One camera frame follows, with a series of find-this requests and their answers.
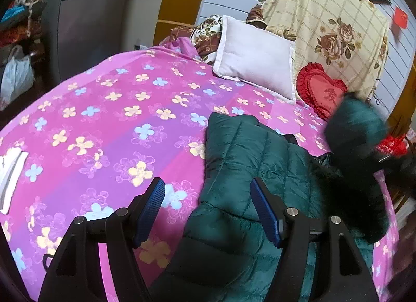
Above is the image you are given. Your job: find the dark green puffer jacket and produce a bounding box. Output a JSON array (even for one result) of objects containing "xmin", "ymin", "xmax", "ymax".
[{"xmin": 149, "ymin": 94, "xmax": 388, "ymax": 301}]

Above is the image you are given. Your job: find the clutter pile of clothes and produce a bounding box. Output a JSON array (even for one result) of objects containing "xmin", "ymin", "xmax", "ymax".
[{"xmin": 1, "ymin": 0, "xmax": 46, "ymax": 47}]

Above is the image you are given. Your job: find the white folded cloth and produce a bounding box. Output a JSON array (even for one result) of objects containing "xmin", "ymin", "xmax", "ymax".
[{"xmin": 0, "ymin": 147, "xmax": 28, "ymax": 215}]

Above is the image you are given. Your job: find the pink floral bedsheet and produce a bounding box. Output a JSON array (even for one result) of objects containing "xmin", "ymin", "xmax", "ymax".
[{"xmin": 0, "ymin": 36, "xmax": 404, "ymax": 302}]

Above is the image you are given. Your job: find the red shopping bag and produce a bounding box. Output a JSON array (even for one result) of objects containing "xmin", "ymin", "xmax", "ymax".
[{"xmin": 376, "ymin": 134, "xmax": 407, "ymax": 157}]

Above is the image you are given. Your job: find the red heart cushion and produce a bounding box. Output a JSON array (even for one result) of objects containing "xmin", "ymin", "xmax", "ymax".
[{"xmin": 296, "ymin": 62, "xmax": 348, "ymax": 121}]

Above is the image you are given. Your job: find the white plastic bag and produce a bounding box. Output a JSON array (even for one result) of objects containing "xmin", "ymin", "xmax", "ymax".
[{"xmin": 1, "ymin": 45, "xmax": 35, "ymax": 110}]

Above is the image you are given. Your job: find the white pillow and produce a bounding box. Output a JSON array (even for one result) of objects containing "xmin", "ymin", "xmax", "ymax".
[{"xmin": 212, "ymin": 15, "xmax": 296, "ymax": 105}]

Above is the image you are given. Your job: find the beige floral rose blanket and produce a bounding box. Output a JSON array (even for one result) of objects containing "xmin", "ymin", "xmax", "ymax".
[{"xmin": 246, "ymin": 0, "xmax": 388, "ymax": 100}]

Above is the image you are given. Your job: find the brown floral quilt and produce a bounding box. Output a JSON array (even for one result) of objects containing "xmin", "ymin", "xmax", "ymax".
[{"xmin": 166, "ymin": 15, "xmax": 223, "ymax": 65}]

